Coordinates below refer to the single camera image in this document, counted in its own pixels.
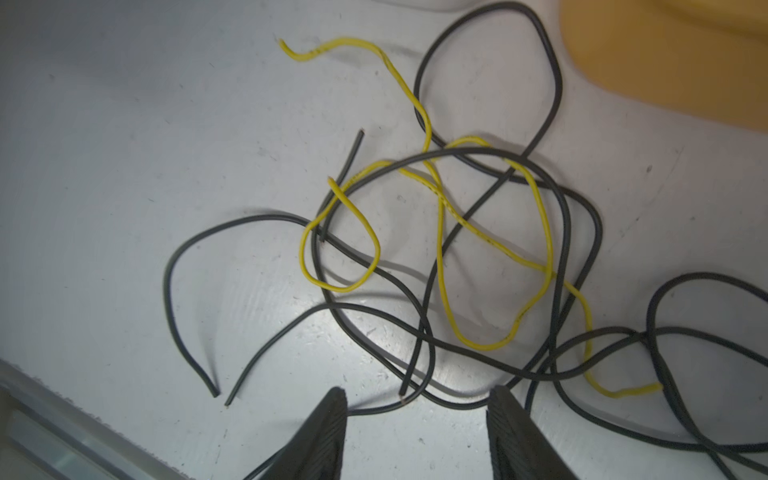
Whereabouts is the cable pile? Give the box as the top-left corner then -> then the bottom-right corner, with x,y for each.
163,1 -> 768,480

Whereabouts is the yellow tray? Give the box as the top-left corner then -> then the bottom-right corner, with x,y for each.
559,0 -> 767,131

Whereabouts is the yellow cable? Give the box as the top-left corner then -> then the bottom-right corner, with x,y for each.
278,37 -> 664,400

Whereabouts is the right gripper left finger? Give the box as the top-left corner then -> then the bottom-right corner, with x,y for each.
261,387 -> 348,480

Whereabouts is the aluminium front rail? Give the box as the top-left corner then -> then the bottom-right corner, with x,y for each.
1,361 -> 185,479

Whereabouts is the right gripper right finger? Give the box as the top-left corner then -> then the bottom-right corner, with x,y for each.
486,386 -> 577,480

